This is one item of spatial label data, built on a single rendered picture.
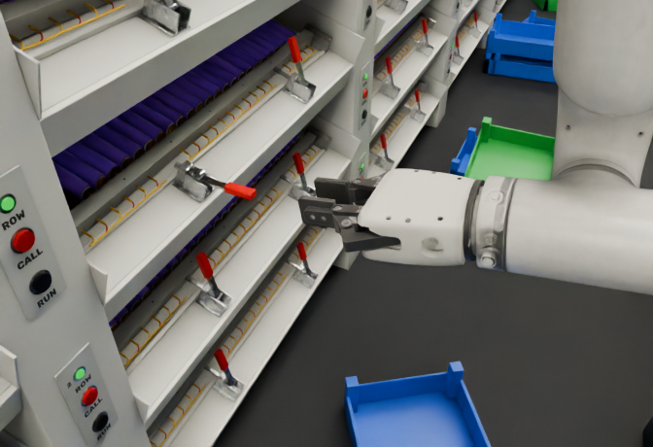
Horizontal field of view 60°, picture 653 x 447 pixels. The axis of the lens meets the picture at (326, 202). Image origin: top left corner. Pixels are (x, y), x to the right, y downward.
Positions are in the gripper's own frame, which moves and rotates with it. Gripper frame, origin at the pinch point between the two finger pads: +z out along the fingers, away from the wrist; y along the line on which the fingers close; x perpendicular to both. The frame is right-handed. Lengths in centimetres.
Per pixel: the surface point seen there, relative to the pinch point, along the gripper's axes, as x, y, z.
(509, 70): -49, 160, 9
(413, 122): -38, 94, 23
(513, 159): -44, 88, -5
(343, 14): 6.9, 42.4, 15.4
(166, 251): -2.7, -8.6, 15.4
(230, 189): 0.7, -0.7, 11.3
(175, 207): -0.3, -4.0, 16.9
